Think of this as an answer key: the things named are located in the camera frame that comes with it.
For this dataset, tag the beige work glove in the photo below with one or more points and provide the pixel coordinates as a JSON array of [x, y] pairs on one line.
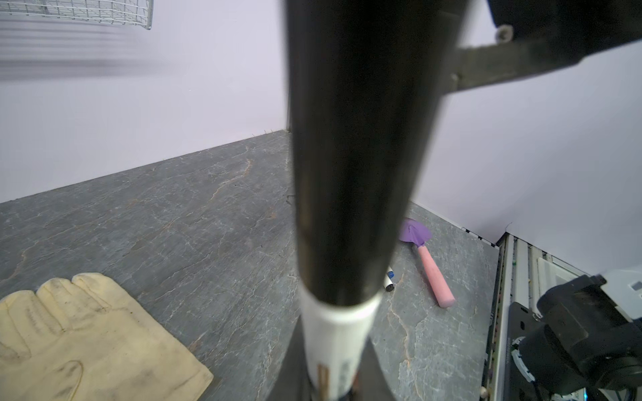
[[87, 339]]

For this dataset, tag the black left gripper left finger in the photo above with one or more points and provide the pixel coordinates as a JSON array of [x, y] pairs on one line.
[[292, 383]]

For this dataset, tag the black pen cap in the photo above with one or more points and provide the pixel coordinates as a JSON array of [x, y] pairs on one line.
[[365, 82]]

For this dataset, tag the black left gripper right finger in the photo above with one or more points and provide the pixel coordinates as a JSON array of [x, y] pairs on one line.
[[370, 383]]

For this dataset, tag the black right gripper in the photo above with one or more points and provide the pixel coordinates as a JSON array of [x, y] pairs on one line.
[[547, 36]]

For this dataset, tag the long white wire basket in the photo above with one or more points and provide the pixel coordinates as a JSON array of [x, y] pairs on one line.
[[118, 12]]

